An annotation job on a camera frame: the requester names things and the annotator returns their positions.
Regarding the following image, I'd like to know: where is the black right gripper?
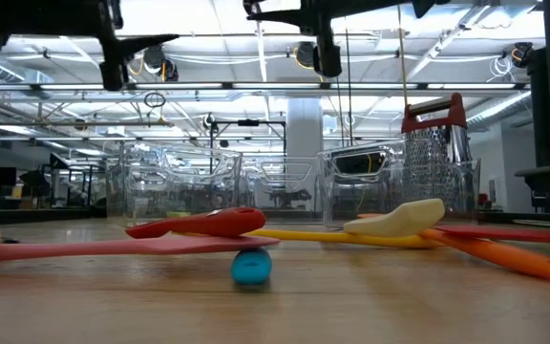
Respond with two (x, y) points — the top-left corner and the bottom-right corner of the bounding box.
(242, 0), (451, 78)

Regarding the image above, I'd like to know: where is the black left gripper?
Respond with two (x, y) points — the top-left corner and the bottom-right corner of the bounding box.
(0, 0), (180, 92)

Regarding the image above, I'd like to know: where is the red silicone spoon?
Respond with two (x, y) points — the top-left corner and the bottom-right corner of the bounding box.
(125, 206), (267, 240)

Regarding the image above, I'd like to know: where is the pink silicone spatula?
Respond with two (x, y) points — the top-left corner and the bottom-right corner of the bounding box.
(0, 234), (281, 265)

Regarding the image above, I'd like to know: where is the yellow silicone spatula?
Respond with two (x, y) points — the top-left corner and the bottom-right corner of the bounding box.
(174, 227), (444, 250)

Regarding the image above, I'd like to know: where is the blue silicone spatula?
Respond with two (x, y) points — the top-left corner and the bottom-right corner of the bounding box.
(229, 247), (274, 287)

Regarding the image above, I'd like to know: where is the red silicone spatula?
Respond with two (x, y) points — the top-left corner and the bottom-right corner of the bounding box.
(434, 223), (550, 247)

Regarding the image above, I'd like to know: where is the orange silicone spatula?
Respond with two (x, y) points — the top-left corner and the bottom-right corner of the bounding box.
(355, 212), (550, 287)

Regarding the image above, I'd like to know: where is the long ceiling light bar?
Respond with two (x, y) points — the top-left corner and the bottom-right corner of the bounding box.
(0, 81), (529, 92)

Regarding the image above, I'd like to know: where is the clear plastic bin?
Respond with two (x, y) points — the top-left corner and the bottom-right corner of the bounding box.
(105, 142), (243, 226)
(241, 155), (327, 225)
(316, 138), (481, 226)

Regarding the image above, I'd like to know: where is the red steel box grater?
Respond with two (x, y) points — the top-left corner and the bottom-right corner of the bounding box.
(400, 92), (486, 225)

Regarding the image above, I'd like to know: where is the black ceiling cord reel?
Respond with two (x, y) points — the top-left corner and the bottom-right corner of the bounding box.
(140, 41), (180, 83)
(511, 41), (535, 69)
(294, 40), (320, 68)

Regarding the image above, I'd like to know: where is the black background frame rig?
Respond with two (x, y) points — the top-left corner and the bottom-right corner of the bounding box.
(207, 118), (288, 161)

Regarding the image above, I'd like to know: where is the black hanging cable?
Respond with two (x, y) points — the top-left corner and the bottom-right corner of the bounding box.
(344, 28), (355, 147)

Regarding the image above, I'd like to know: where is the yellow hanging power cord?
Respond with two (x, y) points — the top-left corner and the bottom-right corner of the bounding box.
(395, 0), (411, 109)

